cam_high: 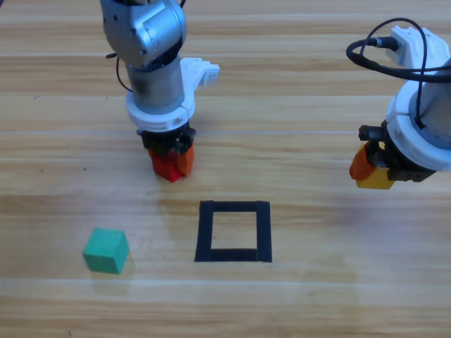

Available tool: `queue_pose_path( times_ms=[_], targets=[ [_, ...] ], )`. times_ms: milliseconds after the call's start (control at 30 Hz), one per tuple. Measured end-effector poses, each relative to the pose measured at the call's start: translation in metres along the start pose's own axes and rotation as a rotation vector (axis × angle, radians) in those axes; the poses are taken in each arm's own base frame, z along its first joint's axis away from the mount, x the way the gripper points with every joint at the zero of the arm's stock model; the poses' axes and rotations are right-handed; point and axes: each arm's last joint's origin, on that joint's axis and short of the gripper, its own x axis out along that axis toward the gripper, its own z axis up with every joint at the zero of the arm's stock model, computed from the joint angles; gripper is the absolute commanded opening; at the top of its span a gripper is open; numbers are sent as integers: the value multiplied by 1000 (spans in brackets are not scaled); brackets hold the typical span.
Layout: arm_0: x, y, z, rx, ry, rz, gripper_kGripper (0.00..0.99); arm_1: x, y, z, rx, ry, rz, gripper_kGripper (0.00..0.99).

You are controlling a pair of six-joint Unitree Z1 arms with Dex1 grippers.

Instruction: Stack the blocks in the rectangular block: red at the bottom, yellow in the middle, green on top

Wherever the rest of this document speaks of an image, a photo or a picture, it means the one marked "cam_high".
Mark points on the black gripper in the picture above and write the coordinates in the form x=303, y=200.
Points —
x=165, y=141
x=380, y=151

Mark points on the red wooden block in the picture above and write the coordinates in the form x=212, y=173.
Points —
x=169, y=172

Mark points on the yellow wooden block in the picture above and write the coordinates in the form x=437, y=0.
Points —
x=375, y=181

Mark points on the green wooden block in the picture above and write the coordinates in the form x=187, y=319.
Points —
x=105, y=250

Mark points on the black tape square outline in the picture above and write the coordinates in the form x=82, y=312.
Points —
x=232, y=255

